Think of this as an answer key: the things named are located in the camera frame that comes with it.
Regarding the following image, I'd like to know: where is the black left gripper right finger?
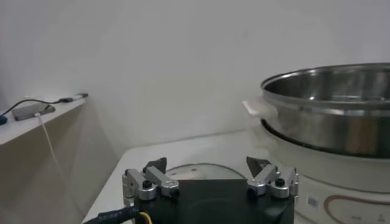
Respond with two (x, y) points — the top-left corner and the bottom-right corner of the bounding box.
(246, 156), (300, 200)

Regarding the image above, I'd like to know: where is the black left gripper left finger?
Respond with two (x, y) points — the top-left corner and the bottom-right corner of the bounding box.
(121, 156), (180, 208)

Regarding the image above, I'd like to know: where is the round glass pot lid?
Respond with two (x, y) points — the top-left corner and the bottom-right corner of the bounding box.
(166, 163), (247, 181)

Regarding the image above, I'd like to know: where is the steel perforated steamer basket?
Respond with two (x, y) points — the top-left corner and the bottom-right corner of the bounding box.
(243, 63), (390, 158)

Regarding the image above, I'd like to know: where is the white electric cooker base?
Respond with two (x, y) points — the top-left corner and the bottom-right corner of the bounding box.
(252, 121), (390, 224)

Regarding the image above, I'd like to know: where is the white side desk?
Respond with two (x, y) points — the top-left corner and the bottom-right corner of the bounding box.
(0, 96), (87, 146)

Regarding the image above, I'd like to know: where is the black smartphone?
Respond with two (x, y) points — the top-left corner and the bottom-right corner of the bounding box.
(11, 103), (57, 122)

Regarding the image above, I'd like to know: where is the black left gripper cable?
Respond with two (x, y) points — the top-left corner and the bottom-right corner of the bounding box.
(82, 206), (141, 224)

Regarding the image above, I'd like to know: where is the black usb cable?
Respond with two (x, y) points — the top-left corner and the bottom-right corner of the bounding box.
(0, 97), (74, 119)

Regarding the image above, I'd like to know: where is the white charging cable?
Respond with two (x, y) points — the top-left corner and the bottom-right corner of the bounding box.
(34, 112), (86, 219)

